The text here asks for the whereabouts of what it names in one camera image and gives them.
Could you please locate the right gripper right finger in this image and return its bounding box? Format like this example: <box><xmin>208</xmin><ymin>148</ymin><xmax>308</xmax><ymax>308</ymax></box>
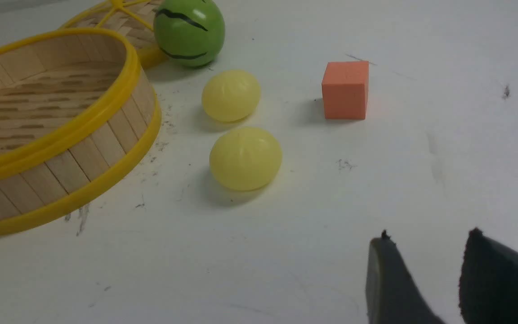
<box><xmin>459</xmin><ymin>228</ymin><xmax>518</xmax><ymax>324</ymax></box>

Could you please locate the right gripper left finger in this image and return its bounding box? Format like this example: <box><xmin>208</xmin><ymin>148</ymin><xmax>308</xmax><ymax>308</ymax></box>
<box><xmin>366</xmin><ymin>230</ymin><xmax>443</xmax><ymax>324</ymax></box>

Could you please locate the yellow bun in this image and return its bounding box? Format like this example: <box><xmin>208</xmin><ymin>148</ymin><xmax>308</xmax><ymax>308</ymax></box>
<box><xmin>201</xmin><ymin>69</ymin><xmax>261</xmax><ymax>123</ymax></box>
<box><xmin>209</xmin><ymin>127</ymin><xmax>282</xmax><ymax>191</ymax></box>

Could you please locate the woven bamboo steamer lid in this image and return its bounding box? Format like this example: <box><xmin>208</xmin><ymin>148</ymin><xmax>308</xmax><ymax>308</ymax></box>
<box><xmin>61</xmin><ymin>0</ymin><xmax>167</xmax><ymax>69</ymax></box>

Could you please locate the bamboo steamer tray yellow rim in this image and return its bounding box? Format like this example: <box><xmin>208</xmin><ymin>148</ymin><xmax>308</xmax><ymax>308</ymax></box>
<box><xmin>0</xmin><ymin>28</ymin><xmax>161</xmax><ymax>235</ymax></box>

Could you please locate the orange foam cube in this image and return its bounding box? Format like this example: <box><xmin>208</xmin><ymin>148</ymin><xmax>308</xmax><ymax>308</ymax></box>
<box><xmin>322</xmin><ymin>61</ymin><xmax>369</xmax><ymax>120</ymax></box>

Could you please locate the green watermelon toy ball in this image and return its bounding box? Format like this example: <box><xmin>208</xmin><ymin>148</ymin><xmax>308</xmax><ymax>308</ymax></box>
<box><xmin>153</xmin><ymin>0</ymin><xmax>225</xmax><ymax>68</ymax></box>

